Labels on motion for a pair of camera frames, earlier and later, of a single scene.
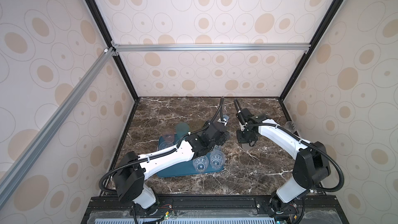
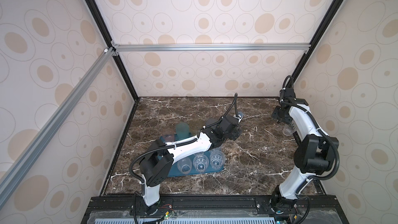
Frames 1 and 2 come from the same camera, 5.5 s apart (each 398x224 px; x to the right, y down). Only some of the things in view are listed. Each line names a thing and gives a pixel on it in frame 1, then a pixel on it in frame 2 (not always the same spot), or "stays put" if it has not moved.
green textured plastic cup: [182, 128] stays put
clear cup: [217, 159] stays put
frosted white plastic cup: [246, 147] to [184, 165]
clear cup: [290, 126] stays put
